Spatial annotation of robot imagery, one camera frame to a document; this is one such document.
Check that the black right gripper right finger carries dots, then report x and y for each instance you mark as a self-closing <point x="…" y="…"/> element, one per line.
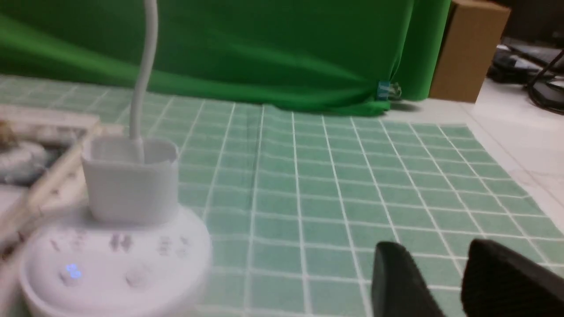
<point x="500" y="282"/>

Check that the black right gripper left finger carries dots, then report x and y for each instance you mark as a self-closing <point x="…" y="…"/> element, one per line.
<point x="398" y="288"/>

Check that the white desk lamp with sockets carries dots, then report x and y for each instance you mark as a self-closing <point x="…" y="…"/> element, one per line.
<point x="132" y="250"/>

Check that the blue binder clip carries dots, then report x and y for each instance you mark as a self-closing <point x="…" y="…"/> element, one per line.
<point x="388" y="91"/>

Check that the green backdrop cloth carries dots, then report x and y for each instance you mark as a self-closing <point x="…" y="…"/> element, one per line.
<point x="326" y="56"/>

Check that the brown cardboard box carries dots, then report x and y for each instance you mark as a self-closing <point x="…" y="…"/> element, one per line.
<point x="474" y="29"/>

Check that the white top book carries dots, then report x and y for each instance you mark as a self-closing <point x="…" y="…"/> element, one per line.
<point x="41" y="170"/>

